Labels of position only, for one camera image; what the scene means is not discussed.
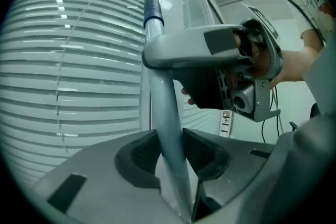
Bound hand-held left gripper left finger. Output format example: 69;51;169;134
33;128;191;224

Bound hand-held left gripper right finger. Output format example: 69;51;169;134
182;127;289;221

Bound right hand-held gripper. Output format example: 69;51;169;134
171;2;284;123

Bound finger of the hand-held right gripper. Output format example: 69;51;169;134
142;24;248;69

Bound person's right forearm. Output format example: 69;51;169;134
269;44;324;90

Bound person's right hand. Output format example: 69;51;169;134
248;45;271;79

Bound black office chair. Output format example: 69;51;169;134
288;102;321;135

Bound white window blinds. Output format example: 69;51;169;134
1;0;171;189

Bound small wall poster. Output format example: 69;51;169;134
219;110;232;137

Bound thin black cable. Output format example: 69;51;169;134
261;114;267;144
269;86;286;137

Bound white partition post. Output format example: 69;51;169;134
150;0;186;131

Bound thick black cable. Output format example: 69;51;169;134
267;0;328;45

